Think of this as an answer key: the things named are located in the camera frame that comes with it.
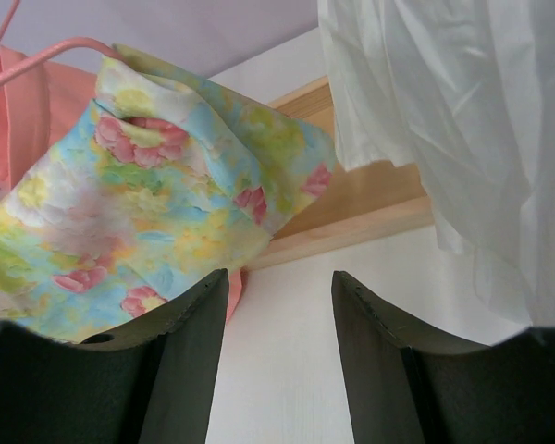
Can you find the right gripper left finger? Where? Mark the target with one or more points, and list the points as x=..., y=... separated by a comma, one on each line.
x=151, y=380

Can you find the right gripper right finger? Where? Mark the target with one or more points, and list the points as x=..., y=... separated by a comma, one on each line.
x=410, y=382

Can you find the floral pastel skirt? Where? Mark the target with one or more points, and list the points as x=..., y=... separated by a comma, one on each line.
x=165, y=177

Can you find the pink wire hanger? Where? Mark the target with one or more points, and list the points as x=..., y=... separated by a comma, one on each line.
x=56, y=50

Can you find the wooden clothes rack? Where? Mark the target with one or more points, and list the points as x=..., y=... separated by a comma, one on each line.
x=365, y=204

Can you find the white ruffled garment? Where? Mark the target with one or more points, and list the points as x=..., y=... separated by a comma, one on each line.
x=465, y=90

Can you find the salmon pink dress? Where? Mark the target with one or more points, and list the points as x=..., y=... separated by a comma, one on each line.
x=37, y=110

